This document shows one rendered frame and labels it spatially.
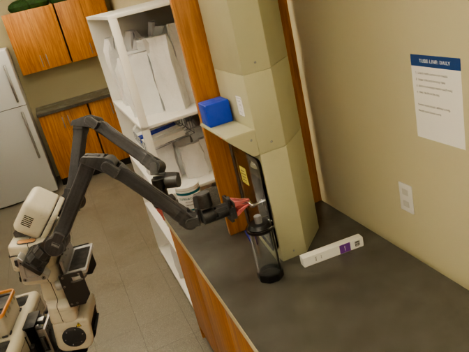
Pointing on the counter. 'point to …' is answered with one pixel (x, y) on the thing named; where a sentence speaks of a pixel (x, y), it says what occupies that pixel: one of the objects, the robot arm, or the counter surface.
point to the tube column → (243, 34)
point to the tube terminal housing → (277, 150)
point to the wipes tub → (186, 191)
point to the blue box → (215, 112)
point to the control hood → (236, 136)
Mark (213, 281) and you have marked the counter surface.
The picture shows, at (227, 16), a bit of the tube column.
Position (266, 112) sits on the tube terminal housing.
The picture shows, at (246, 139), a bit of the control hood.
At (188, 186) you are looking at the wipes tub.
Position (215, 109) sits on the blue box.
